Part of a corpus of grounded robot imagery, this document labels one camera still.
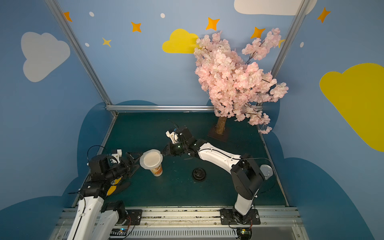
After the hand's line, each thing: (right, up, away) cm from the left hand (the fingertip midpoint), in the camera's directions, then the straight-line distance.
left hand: (142, 157), depth 76 cm
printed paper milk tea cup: (+7, -9, +7) cm, 13 cm away
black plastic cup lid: (+30, -13, +12) cm, 35 cm away
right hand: (+10, +3, +3) cm, 11 cm away
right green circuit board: (+52, -38, -2) cm, 64 cm away
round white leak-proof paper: (+4, -1, +1) cm, 5 cm away
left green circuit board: (-10, -37, -3) cm, 38 cm away
